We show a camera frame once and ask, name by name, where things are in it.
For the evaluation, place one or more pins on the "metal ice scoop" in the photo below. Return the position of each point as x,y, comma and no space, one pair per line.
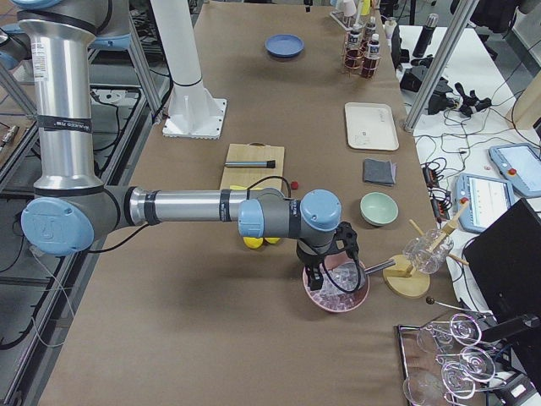
351,277

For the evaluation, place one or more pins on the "grey folded cloth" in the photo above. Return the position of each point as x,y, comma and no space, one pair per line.
379,172

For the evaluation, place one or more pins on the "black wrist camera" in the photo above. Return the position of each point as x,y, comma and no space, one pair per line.
347,240

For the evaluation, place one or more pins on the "pink bowl with ice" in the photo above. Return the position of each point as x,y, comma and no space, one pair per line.
330,298

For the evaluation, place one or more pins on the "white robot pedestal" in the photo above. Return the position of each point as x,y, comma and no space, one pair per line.
192,111

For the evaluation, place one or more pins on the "clear glass mug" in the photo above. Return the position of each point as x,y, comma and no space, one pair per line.
427,253

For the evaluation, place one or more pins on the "black thermos bottle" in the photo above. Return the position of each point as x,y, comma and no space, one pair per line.
425,36

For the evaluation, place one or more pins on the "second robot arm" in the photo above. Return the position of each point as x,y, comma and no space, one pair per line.
15,46

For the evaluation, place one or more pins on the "yellow lemon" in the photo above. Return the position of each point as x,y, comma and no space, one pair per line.
253,243
272,240

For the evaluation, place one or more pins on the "wooden cup tree stand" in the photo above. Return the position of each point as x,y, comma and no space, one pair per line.
405,280

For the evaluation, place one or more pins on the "copper wire bottle rack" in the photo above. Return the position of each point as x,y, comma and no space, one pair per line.
356,66

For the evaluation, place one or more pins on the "blue teach pendant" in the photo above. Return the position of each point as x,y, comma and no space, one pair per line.
481,200
519,164

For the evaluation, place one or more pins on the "aluminium frame post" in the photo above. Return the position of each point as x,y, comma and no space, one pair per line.
461,17

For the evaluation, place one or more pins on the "wooden cutting board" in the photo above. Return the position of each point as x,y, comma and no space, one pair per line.
248,176

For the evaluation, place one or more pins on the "wine glass rack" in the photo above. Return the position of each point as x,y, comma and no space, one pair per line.
454,361

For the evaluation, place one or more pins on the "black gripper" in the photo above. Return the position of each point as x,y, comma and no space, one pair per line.
309,258

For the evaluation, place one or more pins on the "mint green bowl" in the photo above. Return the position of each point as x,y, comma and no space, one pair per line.
378,209

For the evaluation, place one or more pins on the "dark sauce bottle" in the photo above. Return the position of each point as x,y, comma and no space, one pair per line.
373,53
353,41
370,29

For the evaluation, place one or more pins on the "black laptop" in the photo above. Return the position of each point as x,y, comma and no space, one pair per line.
505,262

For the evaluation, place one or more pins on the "blue plate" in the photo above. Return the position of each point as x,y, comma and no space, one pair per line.
284,45

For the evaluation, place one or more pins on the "cream plastic tray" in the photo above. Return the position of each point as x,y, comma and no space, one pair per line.
370,126

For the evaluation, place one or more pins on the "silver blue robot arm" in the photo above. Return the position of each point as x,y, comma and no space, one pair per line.
73,208

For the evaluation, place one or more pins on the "white cup rack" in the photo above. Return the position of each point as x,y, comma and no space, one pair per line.
347,13

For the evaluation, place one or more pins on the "black handled knife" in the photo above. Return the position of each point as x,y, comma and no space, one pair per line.
251,164

